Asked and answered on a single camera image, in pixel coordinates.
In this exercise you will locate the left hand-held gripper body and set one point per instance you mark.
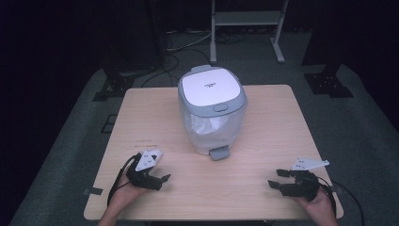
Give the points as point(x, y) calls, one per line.
point(147, 160)

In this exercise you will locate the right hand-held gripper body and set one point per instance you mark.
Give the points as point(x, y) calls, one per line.
point(302, 183)

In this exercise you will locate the grey and white pedal trash can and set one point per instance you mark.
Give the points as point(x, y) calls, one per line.
point(208, 86)

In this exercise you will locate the person's right hand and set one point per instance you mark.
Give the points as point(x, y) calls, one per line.
point(316, 207)

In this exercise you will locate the person's left hand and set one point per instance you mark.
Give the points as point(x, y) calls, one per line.
point(125, 193)

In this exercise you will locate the grey tape piece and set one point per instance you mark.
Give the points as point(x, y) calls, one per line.
point(337, 189)
point(93, 191)

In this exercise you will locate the translucent white trash bag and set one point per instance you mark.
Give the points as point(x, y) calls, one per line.
point(200, 128)

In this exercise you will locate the black stand base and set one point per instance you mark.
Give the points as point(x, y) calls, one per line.
point(114, 86)
point(327, 83)

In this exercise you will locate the white metal stand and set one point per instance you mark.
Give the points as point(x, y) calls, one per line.
point(247, 18)

